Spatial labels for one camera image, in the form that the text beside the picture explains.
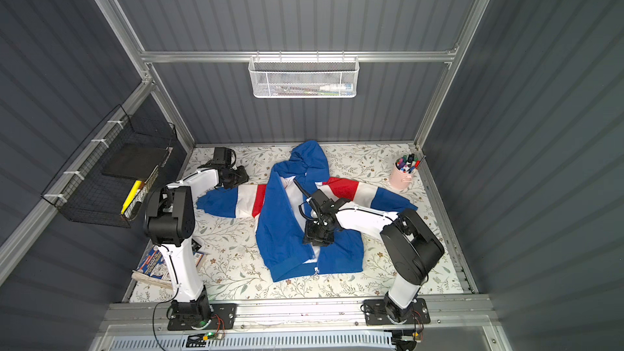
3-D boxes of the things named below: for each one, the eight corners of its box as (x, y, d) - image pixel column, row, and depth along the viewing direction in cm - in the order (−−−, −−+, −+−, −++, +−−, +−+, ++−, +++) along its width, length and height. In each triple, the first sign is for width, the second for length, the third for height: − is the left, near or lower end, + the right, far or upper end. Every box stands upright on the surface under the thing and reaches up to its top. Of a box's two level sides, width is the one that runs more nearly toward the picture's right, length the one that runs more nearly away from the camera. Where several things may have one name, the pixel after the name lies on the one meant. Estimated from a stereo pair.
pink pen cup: (391, 190, 106) (399, 171, 95) (388, 176, 111) (395, 156, 100) (411, 190, 105) (421, 171, 95) (406, 176, 111) (416, 156, 100)
